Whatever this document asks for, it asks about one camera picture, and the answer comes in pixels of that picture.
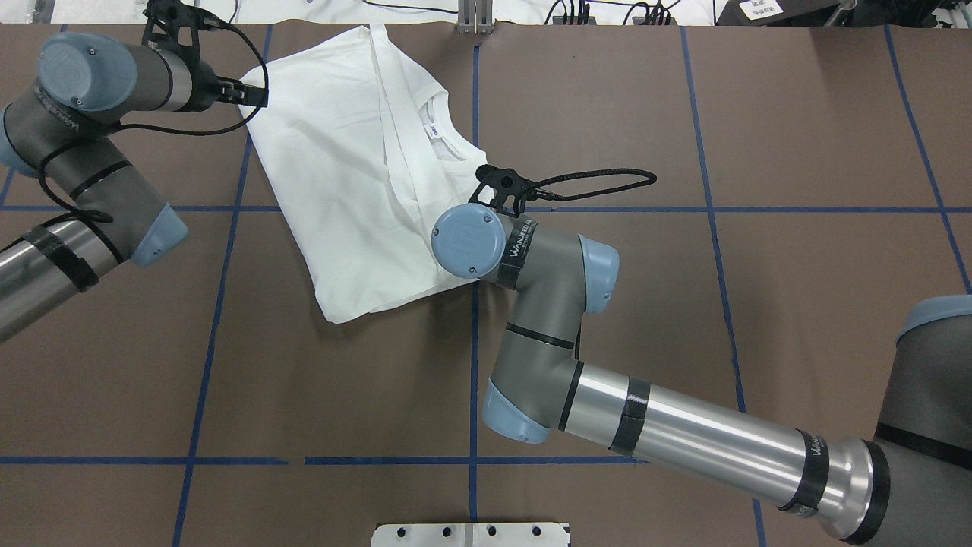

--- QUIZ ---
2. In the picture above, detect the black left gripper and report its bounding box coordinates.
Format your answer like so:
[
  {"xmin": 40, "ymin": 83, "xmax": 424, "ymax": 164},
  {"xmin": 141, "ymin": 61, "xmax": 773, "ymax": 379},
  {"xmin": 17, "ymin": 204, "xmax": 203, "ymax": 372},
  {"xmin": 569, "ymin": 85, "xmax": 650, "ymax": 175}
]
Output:
[{"xmin": 206, "ymin": 76, "xmax": 270, "ymax": 109}]

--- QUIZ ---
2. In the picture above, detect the white printed t-shirt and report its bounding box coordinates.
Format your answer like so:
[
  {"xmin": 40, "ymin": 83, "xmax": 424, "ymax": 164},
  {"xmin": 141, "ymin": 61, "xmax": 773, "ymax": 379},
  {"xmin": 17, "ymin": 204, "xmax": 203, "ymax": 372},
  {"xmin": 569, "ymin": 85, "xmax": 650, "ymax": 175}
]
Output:
[{"xmin": 241, "ymin": 24, "xmax": 487, "ymax": 324}]

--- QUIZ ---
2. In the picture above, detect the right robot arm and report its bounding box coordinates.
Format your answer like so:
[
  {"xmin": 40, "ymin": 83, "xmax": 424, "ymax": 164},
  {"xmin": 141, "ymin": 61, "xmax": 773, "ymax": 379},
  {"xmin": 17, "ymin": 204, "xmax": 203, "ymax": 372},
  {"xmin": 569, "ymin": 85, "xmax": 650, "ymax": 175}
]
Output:
[{"xmin": 431, "ymin": 204, "xmax": 970, "ymax": 546}]

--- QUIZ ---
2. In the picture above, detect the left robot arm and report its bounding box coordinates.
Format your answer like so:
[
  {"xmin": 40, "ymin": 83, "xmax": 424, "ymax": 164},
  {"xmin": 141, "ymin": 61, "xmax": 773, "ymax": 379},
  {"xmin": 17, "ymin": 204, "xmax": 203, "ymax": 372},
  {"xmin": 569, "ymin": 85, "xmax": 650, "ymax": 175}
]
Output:
[{"xmin": 2, "ymin": 30, "xmax": 270, "ymax": 340}]

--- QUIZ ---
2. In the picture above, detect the orange black usb hub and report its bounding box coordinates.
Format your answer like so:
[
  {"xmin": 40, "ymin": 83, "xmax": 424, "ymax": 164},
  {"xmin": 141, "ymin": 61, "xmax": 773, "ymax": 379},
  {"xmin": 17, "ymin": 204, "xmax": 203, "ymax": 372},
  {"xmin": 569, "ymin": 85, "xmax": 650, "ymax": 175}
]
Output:
[{"xmin": 544, "ymin": 1, "xmax": 596, "ymax": 27}]

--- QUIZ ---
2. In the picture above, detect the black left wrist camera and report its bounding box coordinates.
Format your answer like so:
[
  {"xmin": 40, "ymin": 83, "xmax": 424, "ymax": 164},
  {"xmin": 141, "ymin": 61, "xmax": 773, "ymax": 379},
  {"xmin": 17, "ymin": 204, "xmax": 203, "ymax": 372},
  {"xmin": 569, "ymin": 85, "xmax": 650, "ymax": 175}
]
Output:
[{"xmin": 141, "ymin": 1, "xmax": 230, "ymax": 58}]

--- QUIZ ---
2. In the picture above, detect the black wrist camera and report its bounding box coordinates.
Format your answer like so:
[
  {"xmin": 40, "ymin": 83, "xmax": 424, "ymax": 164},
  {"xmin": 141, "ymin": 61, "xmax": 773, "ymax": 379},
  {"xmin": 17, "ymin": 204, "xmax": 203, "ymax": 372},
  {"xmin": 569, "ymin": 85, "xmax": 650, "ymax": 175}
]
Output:
[
  {"xmin": 468, "ymin": 165, "xmax": 539, "ymax": 218},
  {"xmin": 141, "ymin": 1, "xmax": 230, "ymax": 58}
]

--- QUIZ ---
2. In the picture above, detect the aluminium frame post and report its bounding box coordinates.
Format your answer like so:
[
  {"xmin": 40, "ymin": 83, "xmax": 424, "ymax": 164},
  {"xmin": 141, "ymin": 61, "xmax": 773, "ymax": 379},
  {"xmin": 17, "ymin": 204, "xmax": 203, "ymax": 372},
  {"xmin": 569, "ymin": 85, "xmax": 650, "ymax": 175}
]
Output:
[{"xmin": 456, "ymin": 0, "xmax": 495, "ymax": 35}]

